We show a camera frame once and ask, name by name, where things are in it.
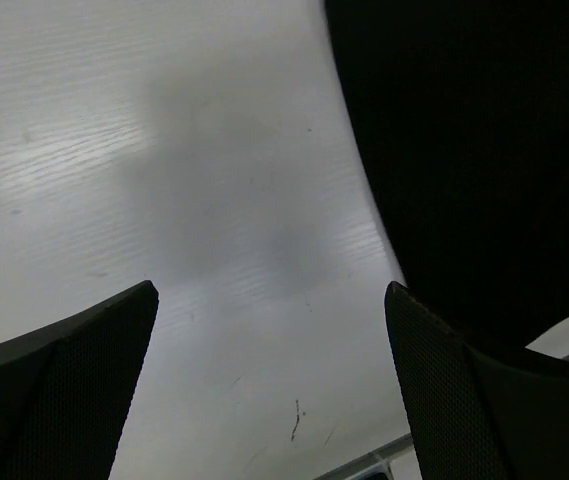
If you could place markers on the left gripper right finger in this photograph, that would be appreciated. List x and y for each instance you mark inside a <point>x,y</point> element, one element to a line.
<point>477,409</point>

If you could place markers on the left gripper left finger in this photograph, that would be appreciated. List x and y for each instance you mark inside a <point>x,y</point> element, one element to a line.
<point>66,388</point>

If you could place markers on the black skirt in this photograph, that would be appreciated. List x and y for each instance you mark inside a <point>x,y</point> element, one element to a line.
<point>460,111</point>

